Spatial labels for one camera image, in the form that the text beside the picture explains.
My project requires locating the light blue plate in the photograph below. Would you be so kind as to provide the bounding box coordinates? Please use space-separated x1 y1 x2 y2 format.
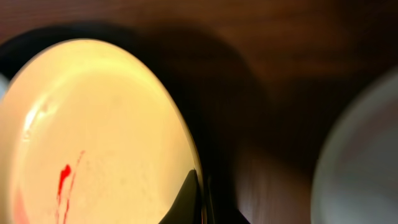
311 68 397 224
0 73 9 98

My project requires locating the yellow plate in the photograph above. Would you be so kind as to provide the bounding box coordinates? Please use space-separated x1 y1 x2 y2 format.
1 39 206 224

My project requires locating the light blue plate front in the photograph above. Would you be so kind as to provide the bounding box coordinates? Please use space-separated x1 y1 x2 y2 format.
311 68 397 224

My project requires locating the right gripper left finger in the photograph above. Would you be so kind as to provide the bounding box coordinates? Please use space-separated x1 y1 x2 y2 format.
159 170 202 224

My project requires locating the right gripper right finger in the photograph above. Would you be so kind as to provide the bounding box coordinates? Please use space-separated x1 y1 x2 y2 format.
206 176 249 224

